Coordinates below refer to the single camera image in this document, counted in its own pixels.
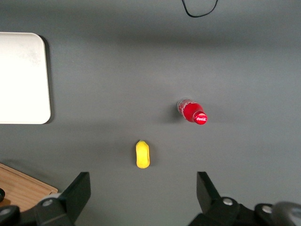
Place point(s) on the wooden drawer cabinet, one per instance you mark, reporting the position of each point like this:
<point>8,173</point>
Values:
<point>23,188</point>

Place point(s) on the white rectangular tray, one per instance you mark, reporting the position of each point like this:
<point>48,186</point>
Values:
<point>22,77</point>

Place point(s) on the yellow lemon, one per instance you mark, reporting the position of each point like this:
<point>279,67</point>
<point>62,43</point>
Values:
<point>143,155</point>

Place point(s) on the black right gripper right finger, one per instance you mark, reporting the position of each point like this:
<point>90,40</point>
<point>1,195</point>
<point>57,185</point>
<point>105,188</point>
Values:
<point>208,200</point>

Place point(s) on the red cola bottle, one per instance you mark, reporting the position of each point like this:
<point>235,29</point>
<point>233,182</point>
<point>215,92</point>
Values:
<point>191,111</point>

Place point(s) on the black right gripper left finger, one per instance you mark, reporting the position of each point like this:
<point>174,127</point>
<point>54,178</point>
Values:
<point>73,197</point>

